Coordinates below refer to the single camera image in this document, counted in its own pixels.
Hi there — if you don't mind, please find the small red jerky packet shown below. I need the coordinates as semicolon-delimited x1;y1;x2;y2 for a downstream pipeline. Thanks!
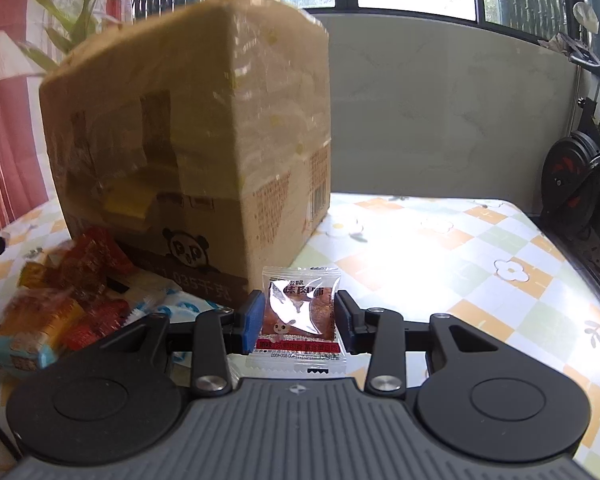
246;266;347;378

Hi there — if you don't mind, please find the white blue snack packet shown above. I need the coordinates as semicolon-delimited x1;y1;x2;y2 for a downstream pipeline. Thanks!
122;268;232;366

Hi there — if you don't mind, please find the red wrapped snack pile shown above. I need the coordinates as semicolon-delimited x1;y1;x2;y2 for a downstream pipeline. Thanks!
18;226;136;351

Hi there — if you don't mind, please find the blue orange snack pack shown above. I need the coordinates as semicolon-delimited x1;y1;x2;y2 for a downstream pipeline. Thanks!
0;287;85;378

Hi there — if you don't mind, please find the brown cardboard box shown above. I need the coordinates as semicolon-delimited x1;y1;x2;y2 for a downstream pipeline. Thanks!
40;0;332;308

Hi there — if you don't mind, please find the black exercise bike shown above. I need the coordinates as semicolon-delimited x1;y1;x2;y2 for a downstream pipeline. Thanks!
536;1;600;281

